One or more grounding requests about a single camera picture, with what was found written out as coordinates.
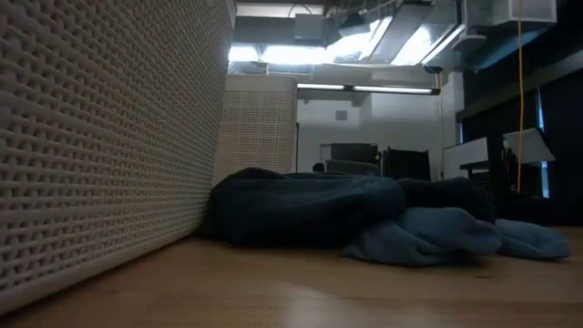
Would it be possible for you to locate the black case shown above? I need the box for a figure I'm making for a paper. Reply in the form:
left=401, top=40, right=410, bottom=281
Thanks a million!
left=381, top=147, right=433, bottom=182

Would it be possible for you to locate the bright ceiling light panel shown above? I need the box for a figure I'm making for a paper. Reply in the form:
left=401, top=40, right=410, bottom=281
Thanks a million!
left=227, top=43, right=329, bottom=66

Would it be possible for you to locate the black monitor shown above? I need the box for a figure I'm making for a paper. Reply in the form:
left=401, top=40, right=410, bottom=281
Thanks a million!
left=330, top=142, right=380, bottom=164

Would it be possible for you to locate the metal ceiling duct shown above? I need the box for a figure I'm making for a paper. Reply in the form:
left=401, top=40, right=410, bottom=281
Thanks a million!
left=327, top=0, right=468, bottom=69

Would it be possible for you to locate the white perforated plastic basket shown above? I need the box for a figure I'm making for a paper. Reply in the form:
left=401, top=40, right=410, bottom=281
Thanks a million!
left=0, top=0, right=239, bottom=316
left=210, top=74, right=300, bottom=189

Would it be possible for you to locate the white angled panel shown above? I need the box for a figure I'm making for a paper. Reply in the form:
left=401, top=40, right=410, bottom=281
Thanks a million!
left=502, top=128, right=557, bottom=166

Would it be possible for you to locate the fluorescent tube light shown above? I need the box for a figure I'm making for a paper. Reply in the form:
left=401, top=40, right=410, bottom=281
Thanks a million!
left=353, top=85, right=434, bottom=96
left=296, top=82, right=346, bottom=91

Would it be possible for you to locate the white board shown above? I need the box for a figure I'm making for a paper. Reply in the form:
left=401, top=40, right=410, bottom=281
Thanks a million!
left=442, top=136, right=490, bottom=180

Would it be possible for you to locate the yellow cable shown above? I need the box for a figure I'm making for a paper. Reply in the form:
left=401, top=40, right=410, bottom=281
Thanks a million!
left=516, top=0, right=526, bottom=195

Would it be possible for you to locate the grey ceiling box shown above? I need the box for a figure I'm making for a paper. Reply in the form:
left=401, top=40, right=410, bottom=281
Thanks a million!
left=293, top=13, right=327, bottom=43

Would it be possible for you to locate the blue sock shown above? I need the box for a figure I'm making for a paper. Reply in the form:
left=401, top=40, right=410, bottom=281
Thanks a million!
left=494, top=218, right=573, bottom=261
left=343, top=206, right=503, bottom=268

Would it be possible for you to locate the navy shirt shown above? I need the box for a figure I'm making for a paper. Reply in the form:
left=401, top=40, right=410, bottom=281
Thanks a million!
left=199, top=167, right=408, bottom=251

